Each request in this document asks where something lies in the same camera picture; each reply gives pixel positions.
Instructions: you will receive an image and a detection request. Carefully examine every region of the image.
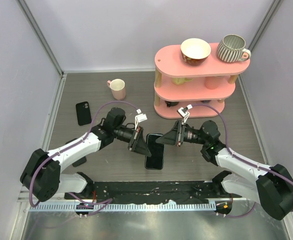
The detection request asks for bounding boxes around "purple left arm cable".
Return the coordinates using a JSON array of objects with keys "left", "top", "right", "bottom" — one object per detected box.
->
[{"left": 28, "top": 101, "right": 140, "bottom": 217}]

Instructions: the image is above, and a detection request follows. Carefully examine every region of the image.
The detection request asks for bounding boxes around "pink faceted mug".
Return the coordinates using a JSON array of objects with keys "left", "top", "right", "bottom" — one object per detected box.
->
[{"left": 106, "top": 79, "right": 126, "bottom": 101}]

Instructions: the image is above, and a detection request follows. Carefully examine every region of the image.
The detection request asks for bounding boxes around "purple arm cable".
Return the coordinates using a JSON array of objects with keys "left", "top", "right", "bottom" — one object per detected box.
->
[
  {"left": 186, "top": 104, "right": 293, "bottom": 218},
  {"left": 28, "top": 101, "right": 140, "bottom": 217}
]

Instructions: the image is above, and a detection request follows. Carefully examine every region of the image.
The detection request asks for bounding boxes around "black phone under arm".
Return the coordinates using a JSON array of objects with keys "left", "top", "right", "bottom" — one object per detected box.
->
[{"left": 65, "top": 138, "right": 87, "bottom": 168}]

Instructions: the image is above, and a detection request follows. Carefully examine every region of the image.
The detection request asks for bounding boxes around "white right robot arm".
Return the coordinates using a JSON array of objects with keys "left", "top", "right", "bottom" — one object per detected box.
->
[{"left": 156, "top": 104, "right": 293, "bottom": 220}]

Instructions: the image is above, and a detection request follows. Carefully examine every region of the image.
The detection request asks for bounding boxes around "white floral bowl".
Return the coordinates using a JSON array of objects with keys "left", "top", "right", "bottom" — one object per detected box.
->
[{"left": 180, "top": 38, "right": 212, "bottom": 66}]

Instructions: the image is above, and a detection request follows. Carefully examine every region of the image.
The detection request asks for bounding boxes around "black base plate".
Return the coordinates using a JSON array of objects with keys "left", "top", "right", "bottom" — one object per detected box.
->
[{"left": 64, "top": 180, "right": 243, "bottom": 205}]

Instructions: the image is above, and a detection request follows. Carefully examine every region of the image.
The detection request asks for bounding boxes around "grey striped mug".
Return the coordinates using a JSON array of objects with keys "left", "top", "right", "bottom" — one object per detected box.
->
[{"left": 216, "top": 34, "right": 251, "bottom": 63}]

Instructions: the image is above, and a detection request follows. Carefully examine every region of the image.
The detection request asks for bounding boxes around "white slotted cable duct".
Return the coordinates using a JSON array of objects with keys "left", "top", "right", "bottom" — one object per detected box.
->
[{"left": 29, "top": 200, "right": 216, "bottom": 212}]

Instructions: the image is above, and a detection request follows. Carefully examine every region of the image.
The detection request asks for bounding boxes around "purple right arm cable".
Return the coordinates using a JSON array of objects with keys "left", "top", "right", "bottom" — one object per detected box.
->
[{"left": 186, "top": 104, "right": 293, "bottom": 218}]

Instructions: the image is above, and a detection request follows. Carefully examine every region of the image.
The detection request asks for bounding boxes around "pink three-tier wooden shelf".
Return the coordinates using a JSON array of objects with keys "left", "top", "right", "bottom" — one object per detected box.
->
[{"left": 154, "top": 43, "right": 250, "bottom": 119}]

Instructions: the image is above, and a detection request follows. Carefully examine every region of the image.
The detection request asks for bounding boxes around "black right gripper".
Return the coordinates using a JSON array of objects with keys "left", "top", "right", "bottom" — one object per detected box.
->
[{"left": 156, "top": 120, "right": 208, "bottom": 147}]

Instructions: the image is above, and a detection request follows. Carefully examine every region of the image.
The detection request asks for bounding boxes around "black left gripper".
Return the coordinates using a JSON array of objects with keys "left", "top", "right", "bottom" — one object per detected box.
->
[{"left": 113, "top": 126, "right": 152, "bottom": 156}]

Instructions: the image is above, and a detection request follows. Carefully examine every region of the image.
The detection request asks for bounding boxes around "dark green mug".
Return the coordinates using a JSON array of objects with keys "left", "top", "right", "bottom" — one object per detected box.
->
[{"left": 164, "top": 100, "right": 180, "bottom": 108}]

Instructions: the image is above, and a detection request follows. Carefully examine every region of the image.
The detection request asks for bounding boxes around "dark smartphone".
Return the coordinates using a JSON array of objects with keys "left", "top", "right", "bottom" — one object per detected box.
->
[{"left": 145, "top": 133, "right": 165, "bottom": 170}]

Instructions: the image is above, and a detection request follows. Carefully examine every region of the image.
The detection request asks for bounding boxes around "pink cup on shelf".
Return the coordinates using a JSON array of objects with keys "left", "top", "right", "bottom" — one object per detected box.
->
[{"left": 204, "top": 76, "right": 223, "bottom": 90}]

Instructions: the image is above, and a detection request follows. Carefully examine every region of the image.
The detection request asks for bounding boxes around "yellow mug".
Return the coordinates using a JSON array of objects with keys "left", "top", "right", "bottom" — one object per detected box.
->
[{"left": 172, "top": 77, "right": 193, "bottom": 86}]

